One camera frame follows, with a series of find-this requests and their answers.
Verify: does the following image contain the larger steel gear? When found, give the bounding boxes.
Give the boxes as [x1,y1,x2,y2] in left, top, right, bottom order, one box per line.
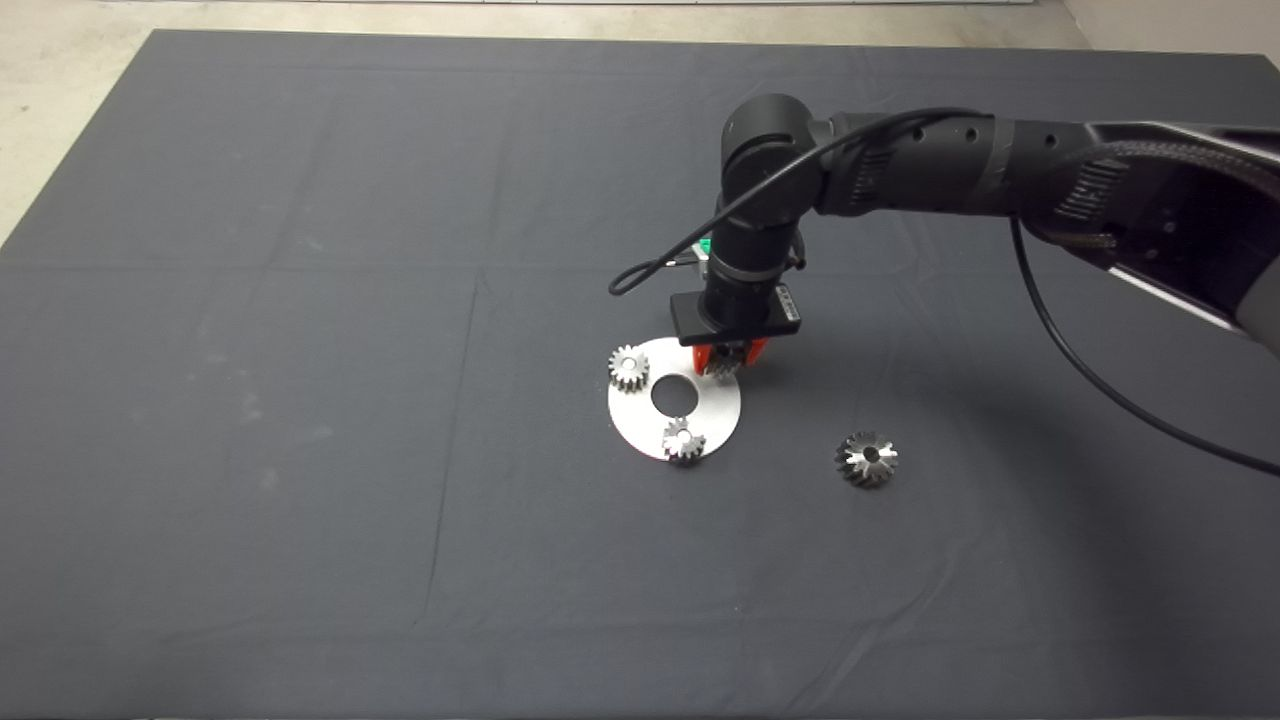
[836,431,900,490]

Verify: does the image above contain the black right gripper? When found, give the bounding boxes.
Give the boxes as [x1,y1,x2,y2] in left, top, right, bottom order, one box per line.
[670,253,805,373]

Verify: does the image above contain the black camera cable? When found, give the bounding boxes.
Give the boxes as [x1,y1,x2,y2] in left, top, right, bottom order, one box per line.
[608,107,1280,479]

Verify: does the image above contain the dark grey table cloth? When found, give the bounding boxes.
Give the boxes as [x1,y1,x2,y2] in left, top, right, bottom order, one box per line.
[0,28,1280,720]

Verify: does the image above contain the round metal plate with hole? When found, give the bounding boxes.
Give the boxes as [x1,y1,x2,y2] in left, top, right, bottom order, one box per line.
[607,337,743,462]

